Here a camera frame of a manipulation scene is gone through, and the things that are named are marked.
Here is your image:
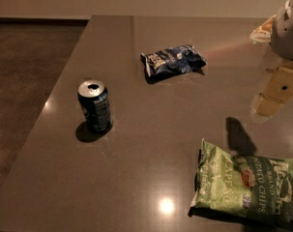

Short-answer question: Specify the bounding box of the blue pepsi can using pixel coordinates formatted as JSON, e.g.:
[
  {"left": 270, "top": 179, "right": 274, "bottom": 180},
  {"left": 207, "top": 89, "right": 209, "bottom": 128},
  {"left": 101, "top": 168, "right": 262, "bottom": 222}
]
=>
[{"left": 77, "top": 79, "right": 112, "bottom": 132}]

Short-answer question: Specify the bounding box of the blue chip bag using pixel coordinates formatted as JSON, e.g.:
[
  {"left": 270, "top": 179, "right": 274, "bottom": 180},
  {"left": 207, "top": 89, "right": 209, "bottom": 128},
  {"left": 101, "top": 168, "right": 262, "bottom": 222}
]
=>
[{"left": 140, "top": 44, "right": 207, "bottom": 77}]

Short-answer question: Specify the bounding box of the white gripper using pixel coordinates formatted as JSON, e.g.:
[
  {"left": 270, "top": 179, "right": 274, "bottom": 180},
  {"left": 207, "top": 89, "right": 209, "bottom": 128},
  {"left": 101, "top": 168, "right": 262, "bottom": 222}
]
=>
[{"left": 249, "top": 0, "right": 293, "bottom": 118}]

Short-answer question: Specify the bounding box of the green jalapeno chip bag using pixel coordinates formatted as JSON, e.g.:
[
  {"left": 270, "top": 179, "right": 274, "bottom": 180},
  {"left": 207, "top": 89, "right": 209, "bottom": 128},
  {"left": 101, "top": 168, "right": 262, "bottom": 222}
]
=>
[{"left": 189, "top": 141, "right": 293, "bottom": 232}]

